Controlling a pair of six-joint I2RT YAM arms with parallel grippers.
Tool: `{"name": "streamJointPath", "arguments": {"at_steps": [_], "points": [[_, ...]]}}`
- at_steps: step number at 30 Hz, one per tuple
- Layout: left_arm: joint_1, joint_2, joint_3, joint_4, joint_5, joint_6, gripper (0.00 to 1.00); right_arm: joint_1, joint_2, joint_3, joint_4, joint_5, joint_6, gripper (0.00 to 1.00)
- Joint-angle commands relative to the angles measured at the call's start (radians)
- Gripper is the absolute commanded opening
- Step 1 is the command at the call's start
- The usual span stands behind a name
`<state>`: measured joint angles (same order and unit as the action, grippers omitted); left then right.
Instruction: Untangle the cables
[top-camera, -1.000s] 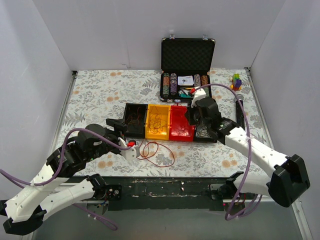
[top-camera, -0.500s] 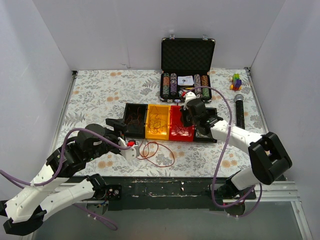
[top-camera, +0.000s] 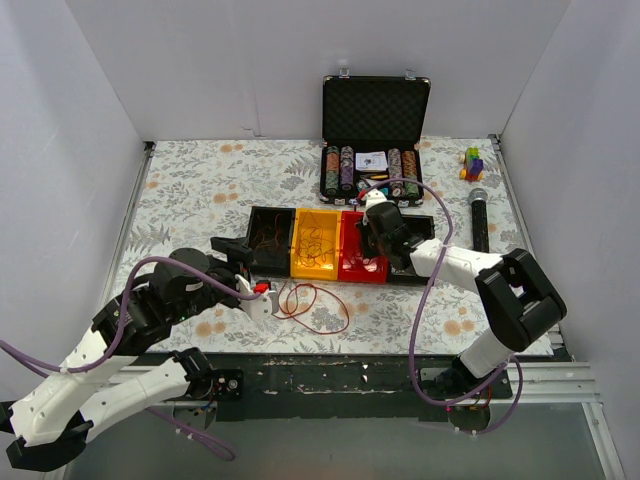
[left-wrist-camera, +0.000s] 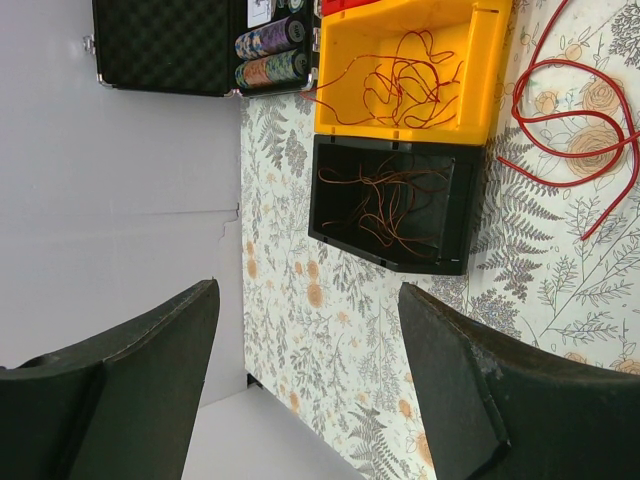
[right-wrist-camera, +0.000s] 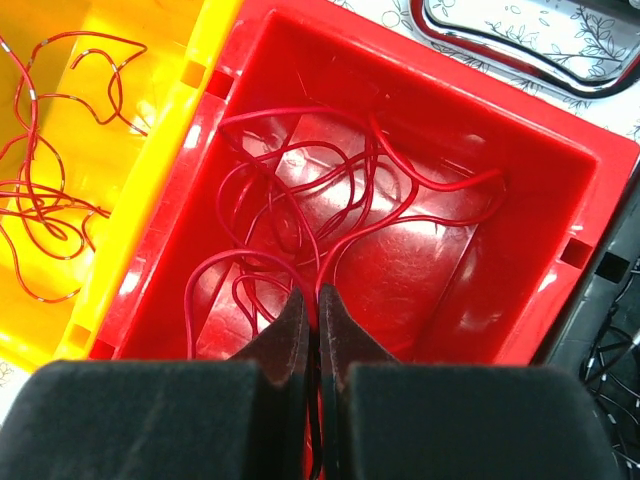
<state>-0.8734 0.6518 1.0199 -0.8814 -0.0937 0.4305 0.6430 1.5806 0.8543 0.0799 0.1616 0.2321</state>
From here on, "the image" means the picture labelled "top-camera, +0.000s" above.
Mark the dark red wires yellow bin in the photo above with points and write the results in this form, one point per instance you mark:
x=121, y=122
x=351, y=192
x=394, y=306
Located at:
x=315, y=250

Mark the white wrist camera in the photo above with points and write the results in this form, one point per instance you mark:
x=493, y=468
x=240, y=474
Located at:
x=260, y=301
x=369, y=199

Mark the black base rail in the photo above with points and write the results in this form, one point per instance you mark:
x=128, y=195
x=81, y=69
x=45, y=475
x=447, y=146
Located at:
x=331, y=386

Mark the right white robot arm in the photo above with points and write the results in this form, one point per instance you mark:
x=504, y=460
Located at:
x=519, y=301

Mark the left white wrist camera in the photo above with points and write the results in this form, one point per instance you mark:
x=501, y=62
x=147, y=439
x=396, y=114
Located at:
x=260, y=301

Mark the black bin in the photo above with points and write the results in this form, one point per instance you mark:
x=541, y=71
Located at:
x=270, y=234
x=419, y=225

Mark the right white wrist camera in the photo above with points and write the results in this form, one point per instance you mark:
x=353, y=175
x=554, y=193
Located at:
x=369, y=199

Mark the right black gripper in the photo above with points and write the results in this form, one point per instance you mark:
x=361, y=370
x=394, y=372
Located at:
x=373, y=232

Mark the playing card deck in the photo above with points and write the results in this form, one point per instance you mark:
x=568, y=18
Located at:
x=371, y=161

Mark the black poker chip case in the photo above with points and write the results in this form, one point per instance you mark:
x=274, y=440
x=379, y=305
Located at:
x=368, y=114

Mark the floral table mat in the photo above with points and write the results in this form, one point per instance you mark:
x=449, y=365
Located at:
x=195, y=190

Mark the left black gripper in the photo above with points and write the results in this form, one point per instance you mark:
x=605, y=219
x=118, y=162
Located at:
x=236, y=251

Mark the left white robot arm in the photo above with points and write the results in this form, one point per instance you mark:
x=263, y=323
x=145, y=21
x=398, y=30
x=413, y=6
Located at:
x=75, y=402

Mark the colourful toy block car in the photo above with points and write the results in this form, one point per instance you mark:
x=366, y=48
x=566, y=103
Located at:
x=472, y=165

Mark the black microphone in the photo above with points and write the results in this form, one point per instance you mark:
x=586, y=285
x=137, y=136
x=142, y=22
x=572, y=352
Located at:
x=479, y=221

